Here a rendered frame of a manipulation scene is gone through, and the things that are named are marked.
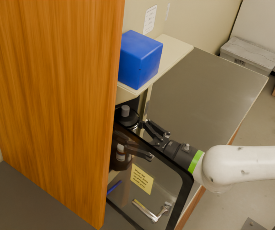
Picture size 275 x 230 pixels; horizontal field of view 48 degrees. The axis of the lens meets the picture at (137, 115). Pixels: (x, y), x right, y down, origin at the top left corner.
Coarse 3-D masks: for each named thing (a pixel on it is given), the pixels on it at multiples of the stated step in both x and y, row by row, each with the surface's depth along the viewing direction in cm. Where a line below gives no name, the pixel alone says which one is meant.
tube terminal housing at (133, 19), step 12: (132, 0) 74; (144, 0) 79; (156, 0) 85; (168, 0) 91; (132, 12) 77; (144, 12) 82; (156, 12) 88; (132, 24) 79; (156, 24) 92; (156, 36) 95; (144, 96) 117; (144, 108) 116; (144, 120) 122
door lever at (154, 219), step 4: (136, 200) 86; (132, 204) 87; (136, 204) 86; (140, 204) 86; (136, 208) 86; (140, 208) 85; (144, 208) 85; (164, 208) 85; (144, 212) 84; (148, 212) 84; (160, 212) 85; (164, 212) 85; (148, 216) 84; (152, 216) 83; (156, 216) 84; (160, 216) 84; (152, 220) 83; (156, 220) 83
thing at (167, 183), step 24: (120, 144) 86; (144, 144) 79; (120, 168) 92; (144, 168) 84; (168, 168) 76; (120, 192) 99; (144, 192) 89; (168, 192) 81; (144, 216) 96; (168, 216) 86
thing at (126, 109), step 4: (120, 108) 105; (124, 108) 100; (128, 108) 101; (116, 112) 103; (120, 112) 103; (124, 112) 101; (128, 112) 101; (132, 112) 104; (116, 116) 102; (120, 116) 102; (124, 116) 102; (128, 116) 102; (132, 116) 102; (136, 116) 103; (120, 120) 100; (124, 120) 100; (128, 120) 101; (132, 120) 101; (136, 120) 103; (124, 124) 100; (128, 124) 101; (132, 124) 101
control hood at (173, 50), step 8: (160, 40) 94; (168, 40) 95; (176, 40) 96; (168, 48) 91; (176, 48) 92; (184, 48) 92; (192, 48) 94; (168, 56) 88; (176, 56) 88; (184, 56) 90; (160, 64) 84; (168, 64) 85; (160, 72) 81; (152, 80) 78; (120, 88) 75; (128, 88) 74; (144, 88) 76; (120, 96) 77; (128, 96) 75; (136, 96) 74
